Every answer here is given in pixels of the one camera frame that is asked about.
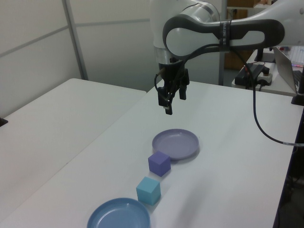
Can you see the cyan cube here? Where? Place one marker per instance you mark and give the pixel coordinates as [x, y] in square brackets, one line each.
[147, 191]

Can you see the purple cube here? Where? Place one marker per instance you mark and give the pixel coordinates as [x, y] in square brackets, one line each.
[158, 164]

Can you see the black table clamp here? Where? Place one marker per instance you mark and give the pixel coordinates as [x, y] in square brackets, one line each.
[3, 122]

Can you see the blue plate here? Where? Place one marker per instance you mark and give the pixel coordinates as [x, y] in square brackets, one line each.
[118, 215]

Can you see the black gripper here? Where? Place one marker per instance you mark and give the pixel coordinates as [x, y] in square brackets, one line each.
[172, 73]

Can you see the silver laptop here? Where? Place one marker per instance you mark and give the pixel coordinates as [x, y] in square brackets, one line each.
[283, 65]

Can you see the white side desk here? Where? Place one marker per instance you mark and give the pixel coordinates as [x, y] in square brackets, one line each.
[280, 88]

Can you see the white grey button box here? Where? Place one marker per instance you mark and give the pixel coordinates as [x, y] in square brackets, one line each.
[265, 78]

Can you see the purple plate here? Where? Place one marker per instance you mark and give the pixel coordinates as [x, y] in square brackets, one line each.
[175, 142]

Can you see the black power adapter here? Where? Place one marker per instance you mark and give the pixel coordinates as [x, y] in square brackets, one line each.
[242, 76]

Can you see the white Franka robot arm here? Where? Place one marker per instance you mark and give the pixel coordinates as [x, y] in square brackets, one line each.
[180, 35]

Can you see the cardboard box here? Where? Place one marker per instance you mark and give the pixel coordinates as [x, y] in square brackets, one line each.
[234, 60]

